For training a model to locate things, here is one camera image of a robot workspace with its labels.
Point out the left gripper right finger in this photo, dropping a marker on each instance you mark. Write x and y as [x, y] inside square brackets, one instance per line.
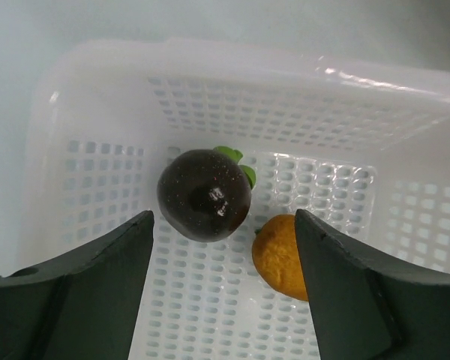
[366, 304]

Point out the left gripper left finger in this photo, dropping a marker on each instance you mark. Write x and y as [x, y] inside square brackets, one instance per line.
[82, 304]

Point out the brown kiwi toy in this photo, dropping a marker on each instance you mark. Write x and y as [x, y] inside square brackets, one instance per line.
[276, 258]

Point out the dark purple mangosteen toy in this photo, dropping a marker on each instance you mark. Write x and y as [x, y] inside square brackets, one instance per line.
[205, 194]

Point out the white plastic basket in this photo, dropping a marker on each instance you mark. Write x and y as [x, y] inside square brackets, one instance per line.
[366, 148]

